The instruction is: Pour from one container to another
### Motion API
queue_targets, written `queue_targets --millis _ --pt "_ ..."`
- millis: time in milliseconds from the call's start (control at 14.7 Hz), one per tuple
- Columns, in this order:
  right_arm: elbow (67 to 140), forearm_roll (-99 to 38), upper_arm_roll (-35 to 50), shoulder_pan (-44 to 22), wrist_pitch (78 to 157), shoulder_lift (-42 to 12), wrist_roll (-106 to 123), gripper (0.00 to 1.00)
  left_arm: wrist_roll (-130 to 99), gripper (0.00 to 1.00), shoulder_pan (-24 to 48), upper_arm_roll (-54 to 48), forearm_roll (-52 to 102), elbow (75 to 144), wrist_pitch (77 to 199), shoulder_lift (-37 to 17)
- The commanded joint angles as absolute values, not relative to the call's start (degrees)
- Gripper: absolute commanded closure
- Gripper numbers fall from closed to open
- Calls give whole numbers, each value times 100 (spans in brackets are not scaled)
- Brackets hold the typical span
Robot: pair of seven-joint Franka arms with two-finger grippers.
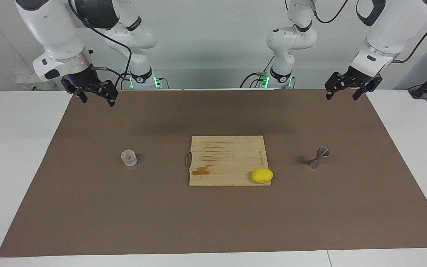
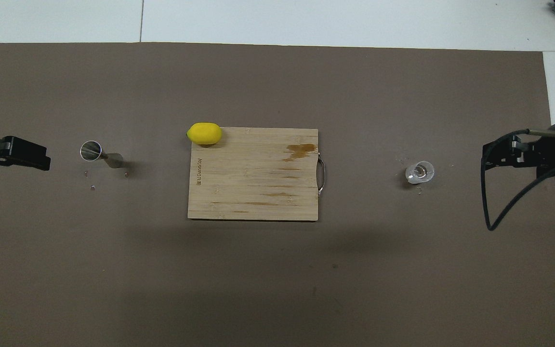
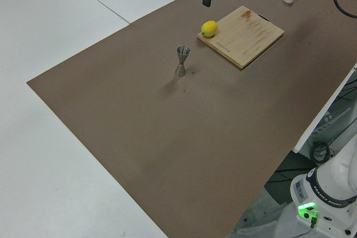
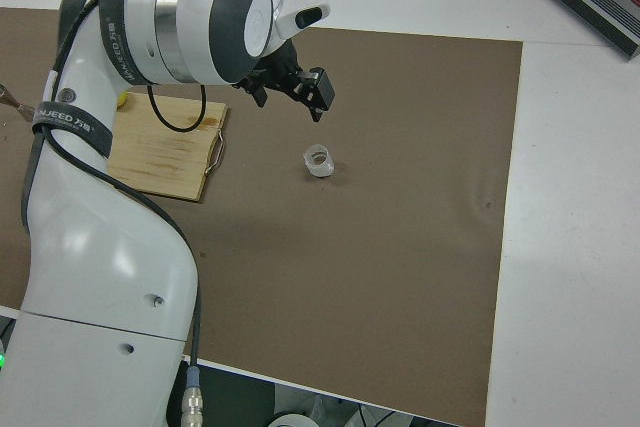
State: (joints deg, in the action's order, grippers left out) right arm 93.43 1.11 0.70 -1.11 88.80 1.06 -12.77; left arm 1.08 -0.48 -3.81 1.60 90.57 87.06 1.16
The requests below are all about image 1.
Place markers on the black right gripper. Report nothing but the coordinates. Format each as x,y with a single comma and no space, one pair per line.
82,79

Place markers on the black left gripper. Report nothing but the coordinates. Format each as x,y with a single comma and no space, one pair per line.
357,78

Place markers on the clear glass cup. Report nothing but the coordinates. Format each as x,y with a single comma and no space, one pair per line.
129,158

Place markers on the metal jigger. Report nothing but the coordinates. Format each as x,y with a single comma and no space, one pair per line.
315,162

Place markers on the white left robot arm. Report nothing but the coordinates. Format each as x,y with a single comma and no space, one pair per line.
291,40

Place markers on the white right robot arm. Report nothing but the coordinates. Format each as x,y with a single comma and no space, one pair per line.
50,29

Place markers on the white power strip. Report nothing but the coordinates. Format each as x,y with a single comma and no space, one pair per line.
32,79

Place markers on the brown table mat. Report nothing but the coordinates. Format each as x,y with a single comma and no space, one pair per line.
124,215

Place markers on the yellow lemon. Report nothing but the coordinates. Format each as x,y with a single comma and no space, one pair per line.
261,175

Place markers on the wooden cutting board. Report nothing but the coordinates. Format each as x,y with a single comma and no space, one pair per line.
228,163

